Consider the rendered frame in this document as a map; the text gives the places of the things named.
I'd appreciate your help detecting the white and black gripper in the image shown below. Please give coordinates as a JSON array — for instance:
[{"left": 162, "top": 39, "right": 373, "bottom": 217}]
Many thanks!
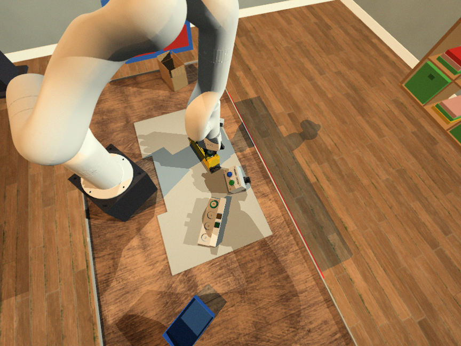
[{"left": 195, "top": 131, "right": 225, "bottom": 156}]

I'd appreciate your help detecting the yellow tube rack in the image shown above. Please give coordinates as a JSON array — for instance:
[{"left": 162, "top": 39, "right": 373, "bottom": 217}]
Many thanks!
[{"left": 189, "top": 138, "right": 219, "bottom": 170}]

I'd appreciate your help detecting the blue open tray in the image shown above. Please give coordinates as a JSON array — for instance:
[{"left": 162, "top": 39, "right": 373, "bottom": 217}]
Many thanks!
[{"left": 162, "top": 295, "right": 214, "bottom": 346}]

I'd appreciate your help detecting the beige flat mat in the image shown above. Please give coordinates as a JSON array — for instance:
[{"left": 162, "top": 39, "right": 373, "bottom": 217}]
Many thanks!
[{"left": 134, "top": 109, "right": 272, "bottom": 275}]

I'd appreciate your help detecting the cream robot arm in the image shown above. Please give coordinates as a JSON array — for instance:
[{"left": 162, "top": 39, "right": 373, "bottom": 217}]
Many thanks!
[{"left": 6, "top": 0, "right": 239, "bottom": 199}]

